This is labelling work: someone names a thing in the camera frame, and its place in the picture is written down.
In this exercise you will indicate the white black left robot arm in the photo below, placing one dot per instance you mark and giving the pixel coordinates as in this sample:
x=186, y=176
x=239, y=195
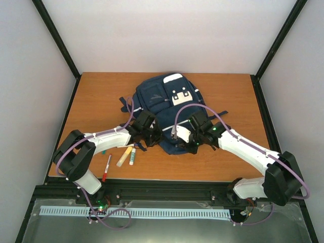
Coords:
x=74, y=155

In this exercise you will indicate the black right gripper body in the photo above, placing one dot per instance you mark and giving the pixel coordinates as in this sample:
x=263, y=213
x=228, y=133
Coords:
x=194, y=149

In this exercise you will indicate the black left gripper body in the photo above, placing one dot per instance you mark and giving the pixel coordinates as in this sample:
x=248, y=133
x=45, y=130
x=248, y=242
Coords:
x=151, y=137

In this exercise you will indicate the black left corner post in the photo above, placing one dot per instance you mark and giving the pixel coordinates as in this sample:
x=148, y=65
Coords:
x=46, y=18

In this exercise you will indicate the yellow highlighter marker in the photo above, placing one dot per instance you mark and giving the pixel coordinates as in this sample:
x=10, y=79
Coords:
x=124, y=156

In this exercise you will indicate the green white glue stick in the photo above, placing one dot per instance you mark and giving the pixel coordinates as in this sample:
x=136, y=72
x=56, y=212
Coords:
x=132, y=156

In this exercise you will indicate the black corner post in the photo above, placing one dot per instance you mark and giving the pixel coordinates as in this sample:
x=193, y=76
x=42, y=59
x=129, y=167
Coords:
x=286, y=27
x=46, y=18

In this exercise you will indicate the black right corner post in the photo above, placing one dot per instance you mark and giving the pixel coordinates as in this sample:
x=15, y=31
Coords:
x=286, y=27

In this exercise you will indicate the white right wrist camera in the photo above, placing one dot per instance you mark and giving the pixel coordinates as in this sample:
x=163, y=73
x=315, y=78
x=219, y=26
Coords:
x=180, y=132

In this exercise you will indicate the black aluminium frame rail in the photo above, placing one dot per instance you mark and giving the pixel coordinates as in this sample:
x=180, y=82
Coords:
x=116, y=192

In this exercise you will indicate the red white marker pen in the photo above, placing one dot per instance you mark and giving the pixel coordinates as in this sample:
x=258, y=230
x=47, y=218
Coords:
x=106, y=168

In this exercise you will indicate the purple capped white marker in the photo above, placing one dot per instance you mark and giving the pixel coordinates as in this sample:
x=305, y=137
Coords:
x=125, y=146

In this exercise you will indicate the navy blue student backpack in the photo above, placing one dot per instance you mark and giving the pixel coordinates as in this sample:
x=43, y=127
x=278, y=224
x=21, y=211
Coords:
x=173, y=99

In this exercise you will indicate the light blue slotted cable duct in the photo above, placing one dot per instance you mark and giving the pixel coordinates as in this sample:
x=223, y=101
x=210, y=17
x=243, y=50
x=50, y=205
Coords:
x=137, y=213

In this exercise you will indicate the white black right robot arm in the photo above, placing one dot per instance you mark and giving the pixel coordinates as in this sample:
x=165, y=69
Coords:
x=280, y=180

